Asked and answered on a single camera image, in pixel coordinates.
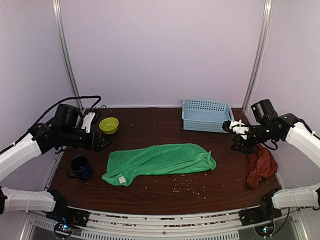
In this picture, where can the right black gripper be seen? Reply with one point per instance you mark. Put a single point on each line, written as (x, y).
(244, 147)

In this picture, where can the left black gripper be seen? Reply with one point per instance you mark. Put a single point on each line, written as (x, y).
(96, 146)

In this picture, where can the green towel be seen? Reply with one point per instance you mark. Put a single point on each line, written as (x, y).
(123, 166)

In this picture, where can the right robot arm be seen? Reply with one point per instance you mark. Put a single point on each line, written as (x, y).
(273, 127)

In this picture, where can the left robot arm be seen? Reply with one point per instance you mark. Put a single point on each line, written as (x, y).
(68, 128)

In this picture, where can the green plastic bowl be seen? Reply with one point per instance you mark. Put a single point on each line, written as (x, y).
(109, 125)

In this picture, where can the brown towel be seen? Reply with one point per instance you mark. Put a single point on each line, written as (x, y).
(259, 165)

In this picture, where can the dark blue mug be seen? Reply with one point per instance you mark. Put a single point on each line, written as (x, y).
(80, 169)

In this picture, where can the light blue plastic basket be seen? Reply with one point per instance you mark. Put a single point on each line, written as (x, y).
(205, 116)

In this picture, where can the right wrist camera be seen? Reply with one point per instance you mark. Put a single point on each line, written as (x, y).
(238, 128)

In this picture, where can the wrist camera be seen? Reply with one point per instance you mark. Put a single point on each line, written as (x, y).
(90, 119)
(238, 128)

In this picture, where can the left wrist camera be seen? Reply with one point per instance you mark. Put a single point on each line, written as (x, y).
(90, 119)

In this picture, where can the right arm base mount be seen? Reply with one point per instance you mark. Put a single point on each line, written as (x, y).
(256, 215)

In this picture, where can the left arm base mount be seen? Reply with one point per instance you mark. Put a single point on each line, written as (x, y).
(73, 217)

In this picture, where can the aluminium front rail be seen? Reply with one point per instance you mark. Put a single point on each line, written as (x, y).
(221, 225)

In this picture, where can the right aluminium frame post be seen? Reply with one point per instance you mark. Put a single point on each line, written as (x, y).
(260, 50)

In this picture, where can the aluminium frame post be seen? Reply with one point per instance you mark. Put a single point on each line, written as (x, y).
(64, 47)
(260, 50)

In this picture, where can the left aluminium frame post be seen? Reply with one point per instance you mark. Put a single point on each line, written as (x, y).
(64, 47)

